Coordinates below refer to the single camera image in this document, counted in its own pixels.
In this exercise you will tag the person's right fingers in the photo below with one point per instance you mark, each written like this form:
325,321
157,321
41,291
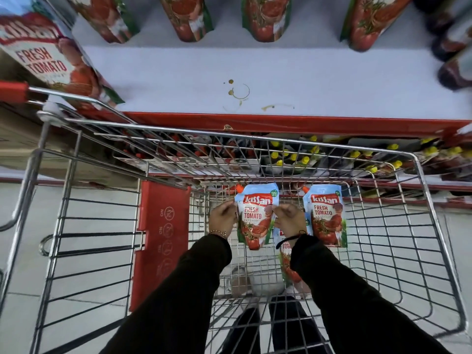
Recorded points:
280,213

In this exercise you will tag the red plastic cart seat flap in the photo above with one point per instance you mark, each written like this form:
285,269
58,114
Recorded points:
162,239

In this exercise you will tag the row of red-capped bottles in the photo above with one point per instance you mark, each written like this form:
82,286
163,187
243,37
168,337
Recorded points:
206,149

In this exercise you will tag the lower shelf with red edge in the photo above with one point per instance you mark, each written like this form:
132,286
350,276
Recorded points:
424,191

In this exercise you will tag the person's right leg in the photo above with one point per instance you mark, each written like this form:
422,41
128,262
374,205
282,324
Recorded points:
295,328

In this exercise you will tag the person's right forearm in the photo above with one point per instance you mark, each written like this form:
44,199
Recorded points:
350,302

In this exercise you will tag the person's left shoe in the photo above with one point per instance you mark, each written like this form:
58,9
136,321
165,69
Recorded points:
239,282

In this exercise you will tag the black wrist band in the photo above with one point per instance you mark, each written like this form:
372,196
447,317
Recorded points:
291,238

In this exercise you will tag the person's right hand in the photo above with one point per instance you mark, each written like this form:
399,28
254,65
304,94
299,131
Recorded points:
292,219

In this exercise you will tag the person's left leg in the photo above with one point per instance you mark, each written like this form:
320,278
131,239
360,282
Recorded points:
241,335

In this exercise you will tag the tomato ketchup pouch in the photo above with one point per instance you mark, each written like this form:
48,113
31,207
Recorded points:
326,221
287,261
44,55
107,16
188,16
372,22
256,217
266,16

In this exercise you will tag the white shelf with red edge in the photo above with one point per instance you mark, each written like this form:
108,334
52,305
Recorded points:
295,73

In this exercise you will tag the person's left hand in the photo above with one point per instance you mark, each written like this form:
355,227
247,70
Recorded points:
221,218

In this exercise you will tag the person's left forearm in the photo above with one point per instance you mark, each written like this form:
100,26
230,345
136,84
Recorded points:
184,291

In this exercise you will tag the dark sauce bottle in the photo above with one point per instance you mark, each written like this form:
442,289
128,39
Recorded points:
444,18

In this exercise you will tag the person's left fingers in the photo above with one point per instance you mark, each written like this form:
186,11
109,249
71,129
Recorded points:
230,208

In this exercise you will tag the person's leg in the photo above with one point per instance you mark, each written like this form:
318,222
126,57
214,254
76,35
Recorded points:
295,328
241,335

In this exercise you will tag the person's shoe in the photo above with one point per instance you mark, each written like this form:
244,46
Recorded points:
239,282
271,283

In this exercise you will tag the row of yellow-capped bottles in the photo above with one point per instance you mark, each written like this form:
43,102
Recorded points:
368,158

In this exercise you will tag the person's right shoe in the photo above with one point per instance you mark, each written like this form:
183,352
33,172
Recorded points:
271,283

